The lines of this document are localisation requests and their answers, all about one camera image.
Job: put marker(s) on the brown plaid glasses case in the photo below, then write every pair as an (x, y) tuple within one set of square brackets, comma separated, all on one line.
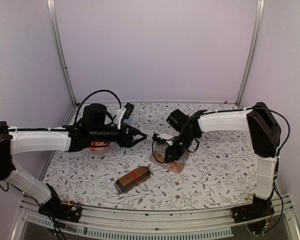
[(132, 179)]

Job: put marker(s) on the pink glasses case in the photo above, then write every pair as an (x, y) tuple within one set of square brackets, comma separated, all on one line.
[(157, 157)]

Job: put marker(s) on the front aluminium rail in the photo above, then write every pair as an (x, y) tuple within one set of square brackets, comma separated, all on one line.
[(98, 223)]

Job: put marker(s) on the aluminium frame post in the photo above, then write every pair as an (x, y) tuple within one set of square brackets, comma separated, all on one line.
[(59, 49), (260, 4)]

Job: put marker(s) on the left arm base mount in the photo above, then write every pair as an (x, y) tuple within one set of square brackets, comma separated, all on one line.
[(56, 209)]

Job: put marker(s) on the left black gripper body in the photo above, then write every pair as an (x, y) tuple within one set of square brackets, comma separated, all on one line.
[(122, 141)]

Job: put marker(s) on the left aluminium frame post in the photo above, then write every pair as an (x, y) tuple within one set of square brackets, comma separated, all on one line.
[(59, 49)]

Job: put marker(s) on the right aluminium frame post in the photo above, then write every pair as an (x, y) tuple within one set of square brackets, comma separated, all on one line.
[(260, 4)]

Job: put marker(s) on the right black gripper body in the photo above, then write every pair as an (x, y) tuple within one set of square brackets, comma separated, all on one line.
[(184, 144)]

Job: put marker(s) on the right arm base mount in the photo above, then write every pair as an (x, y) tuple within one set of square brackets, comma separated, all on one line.
[(259, 208)]

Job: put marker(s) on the red patterned bowl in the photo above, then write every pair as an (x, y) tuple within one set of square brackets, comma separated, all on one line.
[(99, 147)]

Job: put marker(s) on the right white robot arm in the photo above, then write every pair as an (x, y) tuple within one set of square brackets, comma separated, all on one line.
[(233, 154)]

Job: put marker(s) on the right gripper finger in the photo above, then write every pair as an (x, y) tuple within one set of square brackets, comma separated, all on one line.
[(168, 156), (174, 155)]

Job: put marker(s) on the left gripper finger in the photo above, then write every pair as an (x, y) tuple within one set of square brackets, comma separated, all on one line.
[(136, 132), (131, 142)]

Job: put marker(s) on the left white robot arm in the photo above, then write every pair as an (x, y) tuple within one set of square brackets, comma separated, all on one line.
[(95, 125)]

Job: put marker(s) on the light blue mug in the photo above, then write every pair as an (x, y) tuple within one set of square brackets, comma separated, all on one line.
[(128, 121)]

